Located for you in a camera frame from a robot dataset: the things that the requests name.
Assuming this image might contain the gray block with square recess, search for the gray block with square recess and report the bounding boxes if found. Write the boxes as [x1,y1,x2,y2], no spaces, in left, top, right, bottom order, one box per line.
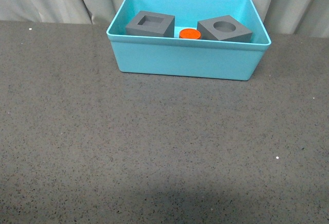
[125,11,175,38]

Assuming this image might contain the orange cylinder part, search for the orange cylinder part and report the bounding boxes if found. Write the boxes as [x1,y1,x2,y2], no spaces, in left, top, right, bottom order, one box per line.
[179,28,202,40]

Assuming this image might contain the gray block with round hole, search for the gray block with round hole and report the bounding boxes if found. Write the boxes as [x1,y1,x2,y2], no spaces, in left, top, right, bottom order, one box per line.
[197,15,253,43]

